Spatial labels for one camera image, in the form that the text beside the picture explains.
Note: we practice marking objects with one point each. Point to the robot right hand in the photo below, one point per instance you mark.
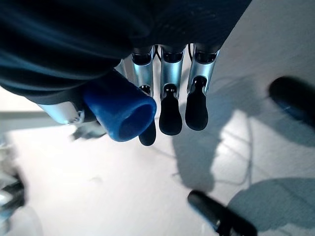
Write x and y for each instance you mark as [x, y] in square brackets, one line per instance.
[73, 37]

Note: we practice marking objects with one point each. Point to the blue rubber thumb sleeve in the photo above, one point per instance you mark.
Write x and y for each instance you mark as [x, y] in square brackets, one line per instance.
[110, 103]

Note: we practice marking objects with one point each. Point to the robot dark foot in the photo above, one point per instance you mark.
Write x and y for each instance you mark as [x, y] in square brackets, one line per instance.
[292, 98]
[211, 211]

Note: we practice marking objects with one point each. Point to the metal bed frame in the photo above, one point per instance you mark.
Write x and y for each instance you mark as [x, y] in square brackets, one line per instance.
[11, 196]

